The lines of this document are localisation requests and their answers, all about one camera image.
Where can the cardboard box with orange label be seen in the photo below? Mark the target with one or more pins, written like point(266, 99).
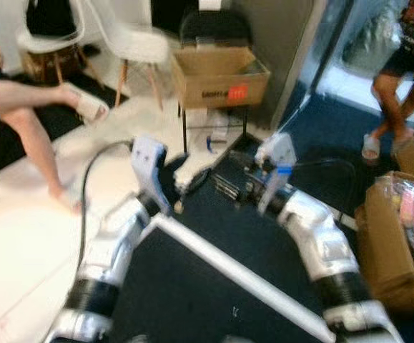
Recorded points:
point(217, 82)

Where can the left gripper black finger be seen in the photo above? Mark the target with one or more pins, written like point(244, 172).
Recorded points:
point(178, 163)
point(196, 182)

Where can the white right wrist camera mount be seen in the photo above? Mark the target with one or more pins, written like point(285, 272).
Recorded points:
point(278, 153)

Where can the seated person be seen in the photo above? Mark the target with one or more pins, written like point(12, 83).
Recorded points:
point(21, 96)

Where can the cardboard box with trash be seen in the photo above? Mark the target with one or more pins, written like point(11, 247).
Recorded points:
point(385, 243)

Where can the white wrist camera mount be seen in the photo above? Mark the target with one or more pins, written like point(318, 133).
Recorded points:
point(278, 153)
point(148, 161)

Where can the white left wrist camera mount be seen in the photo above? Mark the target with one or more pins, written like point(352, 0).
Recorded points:
point(148, 161)

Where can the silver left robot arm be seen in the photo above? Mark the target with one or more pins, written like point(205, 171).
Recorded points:
point(114, 243)

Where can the white shell chair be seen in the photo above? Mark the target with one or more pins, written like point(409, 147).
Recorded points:
point(49, 39)
point(131, 39)

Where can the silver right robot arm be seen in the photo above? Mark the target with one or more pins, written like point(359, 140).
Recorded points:
point(321, 243)

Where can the pink packet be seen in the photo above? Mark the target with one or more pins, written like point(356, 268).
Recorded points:
point(410, 204)

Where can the black metal chair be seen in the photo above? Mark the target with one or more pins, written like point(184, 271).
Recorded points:
point(214, 28)

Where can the grey robot right leg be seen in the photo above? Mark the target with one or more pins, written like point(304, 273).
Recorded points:
point(239, 339)

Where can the standing person in shorts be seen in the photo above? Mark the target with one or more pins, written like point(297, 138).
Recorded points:
point(400, 57)

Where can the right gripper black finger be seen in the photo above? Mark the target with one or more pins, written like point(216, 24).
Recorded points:
point(228, 188)

